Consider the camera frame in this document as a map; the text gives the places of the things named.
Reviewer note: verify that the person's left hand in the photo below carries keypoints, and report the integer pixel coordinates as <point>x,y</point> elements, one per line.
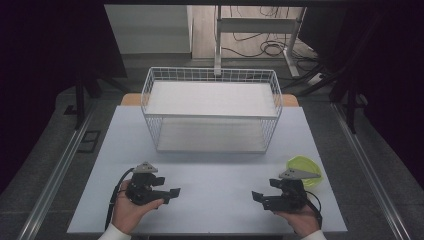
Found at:
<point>128,213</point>

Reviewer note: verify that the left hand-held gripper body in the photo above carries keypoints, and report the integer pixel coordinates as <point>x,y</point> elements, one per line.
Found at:
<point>141,191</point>

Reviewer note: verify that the metal floor rail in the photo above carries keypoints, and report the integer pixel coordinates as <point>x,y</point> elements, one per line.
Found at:
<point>370,173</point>
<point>53,176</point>

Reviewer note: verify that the person's left white sleeve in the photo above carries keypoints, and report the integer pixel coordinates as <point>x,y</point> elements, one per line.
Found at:
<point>115,234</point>

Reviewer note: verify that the green plastic bowl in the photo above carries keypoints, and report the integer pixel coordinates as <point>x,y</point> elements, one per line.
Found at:
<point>305,164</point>

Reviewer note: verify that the white panel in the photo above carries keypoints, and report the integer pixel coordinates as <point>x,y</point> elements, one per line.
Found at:
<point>148,28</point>

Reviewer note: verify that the person's right white sleeve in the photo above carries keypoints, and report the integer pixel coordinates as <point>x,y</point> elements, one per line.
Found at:
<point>314,235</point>

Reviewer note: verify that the black metal stand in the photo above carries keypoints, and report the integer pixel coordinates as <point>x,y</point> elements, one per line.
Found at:
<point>80,100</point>
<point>350,100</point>

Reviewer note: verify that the tan wooden board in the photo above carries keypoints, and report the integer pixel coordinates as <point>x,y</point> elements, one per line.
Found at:
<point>130,99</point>

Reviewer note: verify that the white metal desk frame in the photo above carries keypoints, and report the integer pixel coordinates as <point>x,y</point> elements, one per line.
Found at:
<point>256,25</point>

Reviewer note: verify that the black floor bracket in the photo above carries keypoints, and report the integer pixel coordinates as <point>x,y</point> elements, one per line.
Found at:
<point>89,141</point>

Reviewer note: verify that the person's white sleeve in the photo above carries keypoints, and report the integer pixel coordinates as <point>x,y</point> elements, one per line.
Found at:
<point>314,235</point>
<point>115,234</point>

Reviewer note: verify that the person's right hand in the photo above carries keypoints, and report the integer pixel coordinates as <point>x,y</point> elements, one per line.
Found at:
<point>300,221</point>

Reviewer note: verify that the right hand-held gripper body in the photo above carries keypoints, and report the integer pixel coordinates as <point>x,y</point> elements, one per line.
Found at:
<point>290,195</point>

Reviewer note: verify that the white power strip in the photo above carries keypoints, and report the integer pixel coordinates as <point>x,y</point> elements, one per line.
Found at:
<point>316,79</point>

